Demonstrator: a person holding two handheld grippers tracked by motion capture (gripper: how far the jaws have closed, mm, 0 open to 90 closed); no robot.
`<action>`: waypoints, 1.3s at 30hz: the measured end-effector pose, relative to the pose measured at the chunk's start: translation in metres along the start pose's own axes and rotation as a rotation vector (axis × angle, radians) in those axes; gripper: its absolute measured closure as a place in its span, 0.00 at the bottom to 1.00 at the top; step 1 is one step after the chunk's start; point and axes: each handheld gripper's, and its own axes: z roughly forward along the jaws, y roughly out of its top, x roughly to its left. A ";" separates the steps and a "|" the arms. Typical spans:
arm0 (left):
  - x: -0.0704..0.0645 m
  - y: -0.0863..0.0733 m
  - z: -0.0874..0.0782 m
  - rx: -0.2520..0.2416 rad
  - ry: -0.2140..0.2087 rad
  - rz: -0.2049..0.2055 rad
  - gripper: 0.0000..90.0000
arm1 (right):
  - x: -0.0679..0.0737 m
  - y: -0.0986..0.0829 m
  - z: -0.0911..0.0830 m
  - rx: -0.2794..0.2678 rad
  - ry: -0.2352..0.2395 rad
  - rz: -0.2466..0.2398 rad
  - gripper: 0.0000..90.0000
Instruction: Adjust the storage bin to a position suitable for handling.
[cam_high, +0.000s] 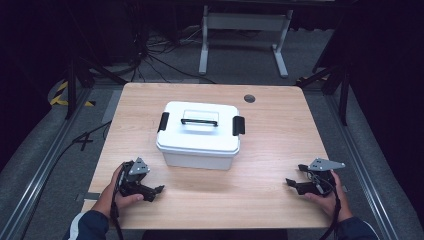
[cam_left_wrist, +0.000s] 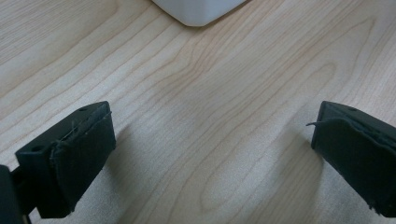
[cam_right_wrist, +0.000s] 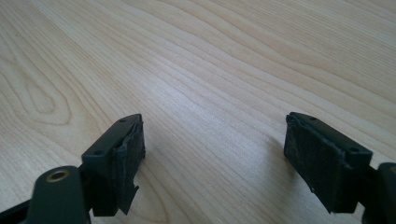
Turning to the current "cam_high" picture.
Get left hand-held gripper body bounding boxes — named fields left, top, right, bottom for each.
left=116, top=157, right=151, bottom=198

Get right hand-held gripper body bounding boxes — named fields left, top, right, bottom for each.
left=298, top=157, right=346, bottom=198

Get white plastic storage box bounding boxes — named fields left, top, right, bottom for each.
left=155, top=100, right=246, bottom=171

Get black box latch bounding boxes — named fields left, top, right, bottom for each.
left=157, top=111, right=170, bottom=134
left=232, top=115, right=246, bottom=137

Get white box lid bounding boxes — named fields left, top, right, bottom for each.
left=155, top=100, right=242, bottom=156

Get black lid handle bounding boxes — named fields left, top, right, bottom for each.
left=180, top=118, right=219, bottom=128

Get person's left hand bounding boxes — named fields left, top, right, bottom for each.
left=92, top=164, right=144, bottom=219

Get person's right hand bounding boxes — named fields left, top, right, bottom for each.
left=303, top=172, right=354, bottom=224

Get black metal stand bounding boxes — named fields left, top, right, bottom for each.
left=295, top=61, right=352, bottom=127
left=63, top=49, right=128, bottom=121

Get yellow black floor tape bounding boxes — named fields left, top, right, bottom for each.
left=49, top=80, right=97, bottom=108

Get left hand-held gripper cable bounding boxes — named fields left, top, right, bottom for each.
left=110, top=164, right=126, bottom=240

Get hand-held gripper cable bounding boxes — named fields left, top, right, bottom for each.
left=306, top=170, right=343, bottom=240
left=110, top=164, right=126, bottom=240

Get aluminium floor rail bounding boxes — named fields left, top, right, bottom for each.
left=0, top=87, right=95, bottom=240
left=323, top=93, right=403, bottom=240

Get right hand-held gripper cable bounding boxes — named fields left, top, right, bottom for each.
left=306, top=170, right=343, bottom=240

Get black floor cable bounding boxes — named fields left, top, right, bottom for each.
left=19, top=120, right=112, bottom=240

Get bundle of black floor cables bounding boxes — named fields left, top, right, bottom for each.
left=113, top=19, right=218, bottom=85

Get white metal desk frame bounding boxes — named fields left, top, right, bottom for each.
left=198, top=4, right=295, bottom=80

